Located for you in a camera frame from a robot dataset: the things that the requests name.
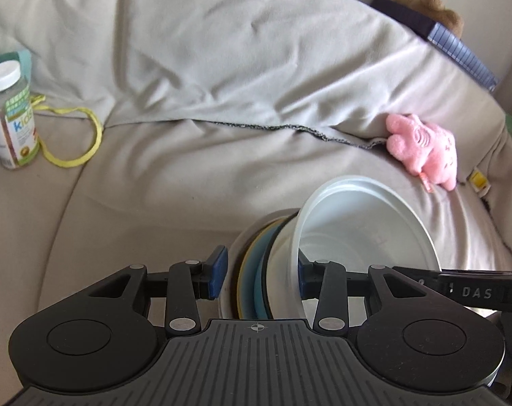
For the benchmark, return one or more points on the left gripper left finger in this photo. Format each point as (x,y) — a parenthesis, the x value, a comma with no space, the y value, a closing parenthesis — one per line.
(188,282)

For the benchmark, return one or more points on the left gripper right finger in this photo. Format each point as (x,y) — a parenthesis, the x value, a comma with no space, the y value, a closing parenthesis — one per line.
(327,282)

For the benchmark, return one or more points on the stainless steel bowl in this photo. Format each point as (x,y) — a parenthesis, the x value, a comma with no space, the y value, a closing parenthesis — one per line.
(228,308)

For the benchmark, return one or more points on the white bowl yellow rim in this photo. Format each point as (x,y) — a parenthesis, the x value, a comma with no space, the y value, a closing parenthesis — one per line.
(244,278)

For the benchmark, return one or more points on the white plastic bowl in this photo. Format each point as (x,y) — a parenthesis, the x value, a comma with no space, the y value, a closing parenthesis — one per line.
(352,220)

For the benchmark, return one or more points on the blue enamel bowl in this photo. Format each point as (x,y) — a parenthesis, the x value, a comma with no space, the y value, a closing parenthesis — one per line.
(260,278)

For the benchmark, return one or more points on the yellow white tag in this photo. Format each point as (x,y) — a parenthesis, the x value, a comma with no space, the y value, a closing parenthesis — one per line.
(479,182)

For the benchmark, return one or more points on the pink plush toy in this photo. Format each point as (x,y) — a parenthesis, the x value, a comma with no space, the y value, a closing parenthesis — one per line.
(426,150)

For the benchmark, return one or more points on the grey blanket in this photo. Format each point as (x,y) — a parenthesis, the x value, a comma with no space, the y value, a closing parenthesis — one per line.
(217,112)

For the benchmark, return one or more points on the kids vitamin bottle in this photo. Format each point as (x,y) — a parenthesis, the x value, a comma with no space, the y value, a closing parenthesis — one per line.
(10,116)

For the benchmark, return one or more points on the blue striped book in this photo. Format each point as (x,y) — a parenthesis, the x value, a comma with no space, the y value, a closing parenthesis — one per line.
(441,38)

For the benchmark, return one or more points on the brown teddy bear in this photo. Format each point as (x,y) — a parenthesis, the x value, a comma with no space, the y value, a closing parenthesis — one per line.
(437,11)

